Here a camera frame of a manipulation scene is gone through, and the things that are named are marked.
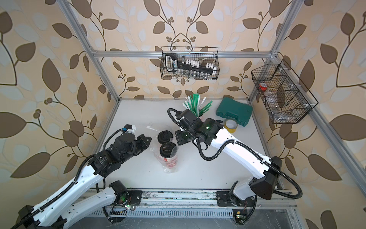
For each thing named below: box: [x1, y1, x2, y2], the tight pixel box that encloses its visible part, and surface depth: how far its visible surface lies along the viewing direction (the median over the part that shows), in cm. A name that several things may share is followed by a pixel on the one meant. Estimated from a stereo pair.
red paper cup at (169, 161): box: [159, 141, 178, 174], surface depth 71 cm
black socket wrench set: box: [164, 52, 217, 80], surface depth 87 cm
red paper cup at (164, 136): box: [157, 130, 174, 145], surface depth 79 cm
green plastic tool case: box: [215, 97, 254, 127], surface depth 108 cm
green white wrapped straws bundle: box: [182, 92, 214, 117], surface depth 98 cm
